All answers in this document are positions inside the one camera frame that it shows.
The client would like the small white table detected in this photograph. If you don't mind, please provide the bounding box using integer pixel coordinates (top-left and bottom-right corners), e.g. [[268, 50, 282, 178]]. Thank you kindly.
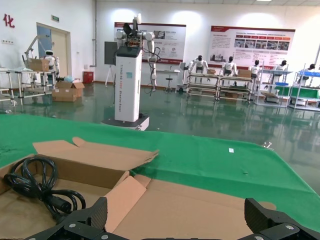
[[156, 69, 181, 89]]

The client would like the beige door with frame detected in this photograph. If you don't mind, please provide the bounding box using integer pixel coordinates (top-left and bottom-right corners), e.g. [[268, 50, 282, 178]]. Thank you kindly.
[[36, 22, 72, 85]]

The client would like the gray panel on stand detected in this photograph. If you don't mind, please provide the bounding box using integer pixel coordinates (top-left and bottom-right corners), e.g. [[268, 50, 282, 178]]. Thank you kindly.
[[103, 41, 119, 88]]

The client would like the black stool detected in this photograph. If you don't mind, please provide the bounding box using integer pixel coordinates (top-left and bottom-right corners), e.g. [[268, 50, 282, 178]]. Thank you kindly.
[[164, 77, 174, 93]]

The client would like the gray wall pipe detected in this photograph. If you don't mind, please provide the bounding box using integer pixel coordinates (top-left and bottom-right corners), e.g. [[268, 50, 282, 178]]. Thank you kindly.
[[91, 0, 98, 68]]

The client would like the beige shelf workbench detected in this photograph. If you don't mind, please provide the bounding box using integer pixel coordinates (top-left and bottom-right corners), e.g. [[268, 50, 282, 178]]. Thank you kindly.
[[218, 73, 254, 104], [186, 71, 221, 100]]

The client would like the black power cable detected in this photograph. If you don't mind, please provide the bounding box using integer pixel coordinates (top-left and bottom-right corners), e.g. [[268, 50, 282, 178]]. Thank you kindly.
[[3, 156, 87, 223]]

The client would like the wide red white wall poster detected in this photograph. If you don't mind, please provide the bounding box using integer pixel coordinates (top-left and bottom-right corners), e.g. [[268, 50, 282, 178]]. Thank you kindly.
[[208, 25, 296, 71]]

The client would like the brown cardboard box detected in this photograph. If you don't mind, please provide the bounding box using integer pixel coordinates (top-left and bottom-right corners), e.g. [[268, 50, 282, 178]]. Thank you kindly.
[[0, 136, 160, 240], [103, 174, 278, 240]]

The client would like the open cardboard carton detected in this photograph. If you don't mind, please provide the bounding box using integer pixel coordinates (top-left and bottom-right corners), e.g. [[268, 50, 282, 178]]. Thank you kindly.
[[55, 80, 86, 98]]

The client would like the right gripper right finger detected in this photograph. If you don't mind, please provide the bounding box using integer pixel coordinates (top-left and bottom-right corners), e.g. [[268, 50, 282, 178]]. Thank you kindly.
[[243, 197, 320, 240]]

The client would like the green table cloth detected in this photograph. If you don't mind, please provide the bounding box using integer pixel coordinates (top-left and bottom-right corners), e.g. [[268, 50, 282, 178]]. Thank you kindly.
[[0, 114, 320, 240]]

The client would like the metal tube workbench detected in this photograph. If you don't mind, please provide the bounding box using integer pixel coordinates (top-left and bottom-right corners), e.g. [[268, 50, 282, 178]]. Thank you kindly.
[[0, 67, 57, 106]]

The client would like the white column robot with arms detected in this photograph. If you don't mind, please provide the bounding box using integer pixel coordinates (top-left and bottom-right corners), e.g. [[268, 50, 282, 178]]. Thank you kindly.
[[101, 12, 163, 132]]

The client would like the white humanoid robot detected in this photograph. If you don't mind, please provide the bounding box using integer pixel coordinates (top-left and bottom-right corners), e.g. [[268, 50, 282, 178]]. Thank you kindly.
[[44, 49, 61, 76], [301, 63, 318, 85], [221, 56, 238, 76], [187, 55, 210, 76], [273, 59, 289, 73], [248, 58, 264, 79]]

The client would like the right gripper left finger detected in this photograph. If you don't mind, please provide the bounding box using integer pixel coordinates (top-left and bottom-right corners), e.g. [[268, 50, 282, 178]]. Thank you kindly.
[[24, 196, 111, 240]]

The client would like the white frame green workbench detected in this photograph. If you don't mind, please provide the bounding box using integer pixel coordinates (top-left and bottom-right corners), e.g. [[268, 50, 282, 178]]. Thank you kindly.
[[253, 68, 294, 109], [287, 70, 320, 111]]

